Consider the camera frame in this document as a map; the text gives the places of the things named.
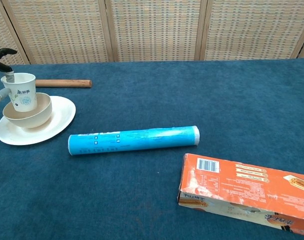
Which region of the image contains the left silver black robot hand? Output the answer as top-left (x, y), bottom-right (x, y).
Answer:
top-left (0, 47), bottom-right (18, 103)

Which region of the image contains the white paper cup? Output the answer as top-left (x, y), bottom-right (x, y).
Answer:
top-left (0, 72), bottom-right (38, 113)

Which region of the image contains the beige bowl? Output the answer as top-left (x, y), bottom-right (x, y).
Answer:
top-left (2, 92), bottom-right (53, 129)

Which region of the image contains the white round plate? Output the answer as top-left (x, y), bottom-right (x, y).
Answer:
top-left (0, 95), bottom-right (76, 146)

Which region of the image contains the wooden rolling pin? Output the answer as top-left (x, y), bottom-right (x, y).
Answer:
top-left (34, 79), bottom-right (93, 89)

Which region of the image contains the woven bamboo folding screen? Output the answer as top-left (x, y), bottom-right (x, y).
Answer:
top-left (0, 0), bottom-right (304, 67)

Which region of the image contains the blue cylindrical roll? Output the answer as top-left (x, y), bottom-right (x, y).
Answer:
top-left (67, 125), bottom-right (201, 157)

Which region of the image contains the blue felt table cover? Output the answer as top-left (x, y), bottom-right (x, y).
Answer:
top-left (0, 58), bottom-right (304, 240)

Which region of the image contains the orange cardboard box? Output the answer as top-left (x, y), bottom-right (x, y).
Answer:
top-left (177, 153), bottom-right (304, 237)

